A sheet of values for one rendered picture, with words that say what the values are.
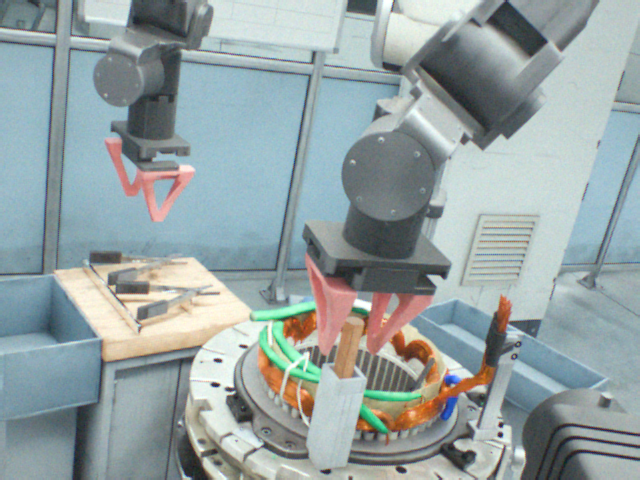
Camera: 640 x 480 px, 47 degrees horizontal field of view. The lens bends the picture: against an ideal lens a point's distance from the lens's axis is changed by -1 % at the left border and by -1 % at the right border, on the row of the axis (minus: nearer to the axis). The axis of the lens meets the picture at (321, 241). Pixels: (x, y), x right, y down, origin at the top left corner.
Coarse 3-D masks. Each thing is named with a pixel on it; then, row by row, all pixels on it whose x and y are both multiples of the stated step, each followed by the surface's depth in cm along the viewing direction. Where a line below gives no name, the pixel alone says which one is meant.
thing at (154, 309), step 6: (162, 300) 86; (138, 306) 84; (144, 306) 84; (150, 306) 84; (156, 306) 85; (162, 306) 86; (138, 312) 84; (144, 312) 84; (150, 312) 84; (156, 312) 85; (162, 312) 86; (138, 318) 84; (144, 318) 84; (150, 318) 85
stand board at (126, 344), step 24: (120, 264) 100; (144, 264) 101; (192, 264) 104; (72, 288) 91; (96, 288) 92; (216, 288) 98; (96, 312) 87; (168, 312) 90; (192, 312) 91; (216, 312) 92; (240, 312) 93; (120, 336) 83; (144, 336) 84; (168, 336) 85; (192, 336) 87
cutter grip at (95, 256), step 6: (90, 252) 95; (96, 252) 95; (102, 252) 95; (108, 252) 95; (114, 252) 96; (120, 252) 96; (90, 258) 95; (96, 258) 95; (102, 258) 95; (108, 258) 96; (114, 258) 96; (120, 258) 96
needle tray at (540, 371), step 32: (416, 320) 102; (448, 320) 111; (480, 320) 108; (448, 352) 99; (480, 352) 96; (544, 352) 101; (512, 384) 93; (544, 384) 99; (576, 384) 98; (608, 384) 95; (512, 416) 97; (512, 448) 101
